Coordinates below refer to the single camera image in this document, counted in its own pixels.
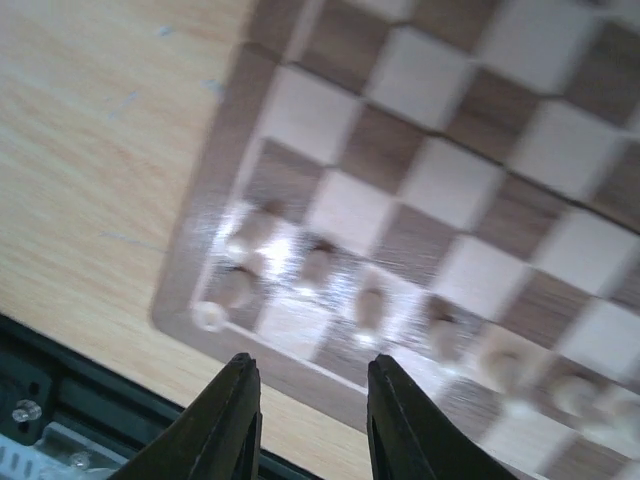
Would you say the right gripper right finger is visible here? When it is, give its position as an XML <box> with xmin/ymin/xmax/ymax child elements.
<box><xmin>367</xmin><ymin>354</ymin><xmax>514</xmax><ymax>480</ymax></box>

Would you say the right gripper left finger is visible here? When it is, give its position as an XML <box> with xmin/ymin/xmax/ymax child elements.
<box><xmin>112</xmin><ymin>353</ymin><xmax>262</xmax><ymax>480</ymax></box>

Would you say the wooden chess board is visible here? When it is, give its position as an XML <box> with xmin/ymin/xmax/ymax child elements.
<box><xmin>152</xmin><ymin>1</ymin><xmax>639</xmax><ymax>479</ymax></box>

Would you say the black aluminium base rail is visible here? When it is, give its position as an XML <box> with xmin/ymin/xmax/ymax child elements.
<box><xmin>1</xmin><ymin>317</ymin><xmax>314</xmax><ymax>479</ymax></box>

